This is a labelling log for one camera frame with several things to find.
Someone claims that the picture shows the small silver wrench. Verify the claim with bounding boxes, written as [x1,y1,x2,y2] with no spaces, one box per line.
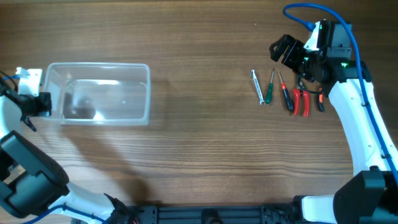
[250,69,265,105]

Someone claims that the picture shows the red black handled screwdriver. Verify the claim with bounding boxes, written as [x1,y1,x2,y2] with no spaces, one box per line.
[278,72,294,112]

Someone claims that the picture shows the red handled snips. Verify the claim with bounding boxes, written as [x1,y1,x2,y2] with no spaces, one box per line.
[292,77,311,118]

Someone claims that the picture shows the orange black needle-nose pliers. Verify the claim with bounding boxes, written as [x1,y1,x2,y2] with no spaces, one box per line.
[313,86,325,112]

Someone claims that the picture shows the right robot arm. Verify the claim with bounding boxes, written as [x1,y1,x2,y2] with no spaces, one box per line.
[269,21,397,223]

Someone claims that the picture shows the left blue cable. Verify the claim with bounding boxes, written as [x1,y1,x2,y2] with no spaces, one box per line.
[21,203,109,224]

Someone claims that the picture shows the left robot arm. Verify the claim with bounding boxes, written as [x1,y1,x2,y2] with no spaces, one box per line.
[1,80,135,223]

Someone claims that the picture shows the green handled screwdriver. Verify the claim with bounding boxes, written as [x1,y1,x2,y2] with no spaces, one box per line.
[265,69,275,105]

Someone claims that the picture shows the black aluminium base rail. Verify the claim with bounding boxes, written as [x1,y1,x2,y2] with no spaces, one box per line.
[130,205,290,224]

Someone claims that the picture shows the clear plastic container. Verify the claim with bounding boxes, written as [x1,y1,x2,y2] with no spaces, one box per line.
[43,62,151,126]

